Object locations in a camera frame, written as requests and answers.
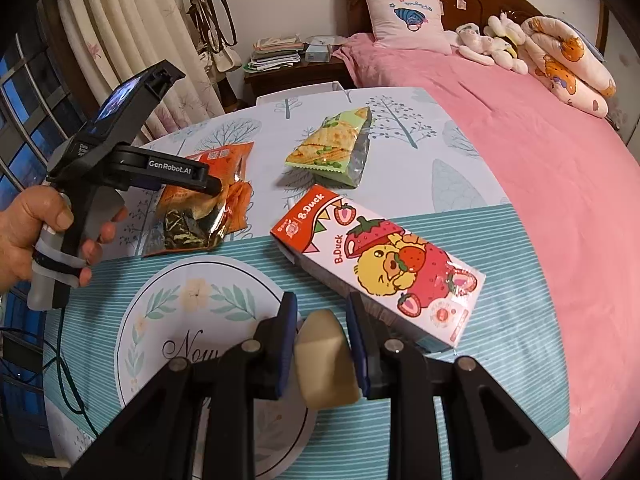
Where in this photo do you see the bear print rolled quilt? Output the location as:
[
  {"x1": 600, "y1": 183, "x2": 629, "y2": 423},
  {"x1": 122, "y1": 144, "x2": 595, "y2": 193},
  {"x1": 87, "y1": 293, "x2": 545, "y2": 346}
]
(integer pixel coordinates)
[{"x1": 520, "y1": 16, "x2": 617, "y2": 120}]

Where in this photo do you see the green cable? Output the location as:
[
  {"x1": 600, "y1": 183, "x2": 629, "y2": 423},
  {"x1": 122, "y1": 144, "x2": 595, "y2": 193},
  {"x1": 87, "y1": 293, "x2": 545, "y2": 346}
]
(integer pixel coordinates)
[{"x1": 42, "y1": 305, "x2": 101, "y2": 441}]

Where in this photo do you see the orange snack packet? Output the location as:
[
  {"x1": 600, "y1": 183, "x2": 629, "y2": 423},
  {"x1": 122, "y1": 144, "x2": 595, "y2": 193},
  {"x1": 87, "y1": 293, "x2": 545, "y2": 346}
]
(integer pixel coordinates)
[{"x1": 142, "y1": 141, "x2": 257, "y2": 258}]

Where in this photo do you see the white plastic chair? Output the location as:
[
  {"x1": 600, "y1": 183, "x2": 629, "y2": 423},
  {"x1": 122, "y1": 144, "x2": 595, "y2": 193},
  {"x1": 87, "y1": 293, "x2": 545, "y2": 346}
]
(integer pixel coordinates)
[{"x1": 255, "y1": 81, "x2": 357, "y2": 107}]

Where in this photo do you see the tree print tablecloth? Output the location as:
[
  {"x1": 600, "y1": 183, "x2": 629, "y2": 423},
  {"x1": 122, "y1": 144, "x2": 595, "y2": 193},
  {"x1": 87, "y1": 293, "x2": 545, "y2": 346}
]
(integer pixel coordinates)
[{"x1": 42, "y1": 87, "x2": 571, "y2": 480}]

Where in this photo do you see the white hanging handbag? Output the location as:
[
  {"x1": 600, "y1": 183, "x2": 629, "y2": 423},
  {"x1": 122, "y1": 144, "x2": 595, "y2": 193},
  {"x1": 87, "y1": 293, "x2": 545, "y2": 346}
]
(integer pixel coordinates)
[{"x1": 200, "y1": 42, "x2": 242, "y2": 75}]

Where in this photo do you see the cream floral curtain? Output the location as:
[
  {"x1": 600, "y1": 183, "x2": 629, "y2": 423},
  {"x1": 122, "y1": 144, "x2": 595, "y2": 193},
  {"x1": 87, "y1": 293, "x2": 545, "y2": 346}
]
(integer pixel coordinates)
[{"x1": 55, "y1": 0, "x2": 226, "y2": 141}]

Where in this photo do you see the dark wooden nightstand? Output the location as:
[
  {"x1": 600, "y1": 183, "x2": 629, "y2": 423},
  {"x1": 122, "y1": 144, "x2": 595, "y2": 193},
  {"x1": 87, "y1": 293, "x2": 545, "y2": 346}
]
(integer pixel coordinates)
[{"x1": 243, "y1": 55, "x2": 357, "y2": 106}]

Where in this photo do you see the pink bed sheet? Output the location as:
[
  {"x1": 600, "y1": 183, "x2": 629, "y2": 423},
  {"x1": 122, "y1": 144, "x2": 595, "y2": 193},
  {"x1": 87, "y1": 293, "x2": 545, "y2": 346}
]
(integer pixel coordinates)
[{"x1": 332, "y1": 32, "x2": 640, "y2": 480}]

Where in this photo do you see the strawberry duck print carton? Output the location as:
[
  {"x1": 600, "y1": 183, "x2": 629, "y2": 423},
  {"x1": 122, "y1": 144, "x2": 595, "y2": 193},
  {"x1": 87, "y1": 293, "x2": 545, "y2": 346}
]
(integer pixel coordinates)
[{"x1": 270, "y1": 184, "x2": 487, "y2": 353}]

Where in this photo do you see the white yellow plush toy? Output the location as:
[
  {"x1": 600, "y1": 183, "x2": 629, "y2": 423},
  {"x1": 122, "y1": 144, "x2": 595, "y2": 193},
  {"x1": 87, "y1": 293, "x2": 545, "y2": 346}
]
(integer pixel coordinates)
[{"x1": 487, "y1": 12, "x2": 529, "y2": 76}]

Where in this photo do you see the metal window grille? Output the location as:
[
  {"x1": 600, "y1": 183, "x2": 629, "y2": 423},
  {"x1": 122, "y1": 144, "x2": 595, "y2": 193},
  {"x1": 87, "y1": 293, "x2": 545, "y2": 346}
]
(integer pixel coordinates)
[{"x1": 0, "y1": 22, "x2": 101, "y2": 311}]

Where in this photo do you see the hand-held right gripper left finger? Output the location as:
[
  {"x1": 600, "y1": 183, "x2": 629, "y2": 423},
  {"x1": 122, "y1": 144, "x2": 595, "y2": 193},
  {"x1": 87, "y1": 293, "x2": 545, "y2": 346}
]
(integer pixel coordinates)
[{"x1": 65, "y1": 291, "x2": 301, "y2": 480}]

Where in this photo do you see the pink embroidered pillow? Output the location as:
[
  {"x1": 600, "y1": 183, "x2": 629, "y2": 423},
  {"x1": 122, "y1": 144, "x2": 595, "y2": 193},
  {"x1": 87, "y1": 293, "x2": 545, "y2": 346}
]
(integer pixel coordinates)
[{"x1": 361, "y1": 0, "x2": 453, "y2": 56}]

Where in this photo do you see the stack of books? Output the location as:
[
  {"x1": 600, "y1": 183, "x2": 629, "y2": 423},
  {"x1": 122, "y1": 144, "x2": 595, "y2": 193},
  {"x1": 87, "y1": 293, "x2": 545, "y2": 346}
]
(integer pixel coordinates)
[{"x1": 248, "y1": 35, "x2": 307, "y2": 72}]

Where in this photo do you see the person's left hand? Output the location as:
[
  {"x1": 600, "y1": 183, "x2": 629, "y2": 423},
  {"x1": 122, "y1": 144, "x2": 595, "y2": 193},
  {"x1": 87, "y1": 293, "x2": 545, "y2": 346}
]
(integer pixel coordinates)
[{"x1": 0, "y1": 185, "x2": 130, "y2": 293}]

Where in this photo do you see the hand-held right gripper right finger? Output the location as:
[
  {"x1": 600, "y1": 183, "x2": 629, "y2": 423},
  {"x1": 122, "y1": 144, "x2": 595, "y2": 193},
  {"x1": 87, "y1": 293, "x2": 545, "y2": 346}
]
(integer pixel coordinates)
[{"x1": 347, "y1": 291, "x2": 581, "y2": 480}]

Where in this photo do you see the green snack packet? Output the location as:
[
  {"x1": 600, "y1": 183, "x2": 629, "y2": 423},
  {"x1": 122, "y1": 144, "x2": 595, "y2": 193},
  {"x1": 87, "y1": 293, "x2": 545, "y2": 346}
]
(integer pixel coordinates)
[{"x1": 285, "y1": 106, "x2": 373, "y2": 190}]

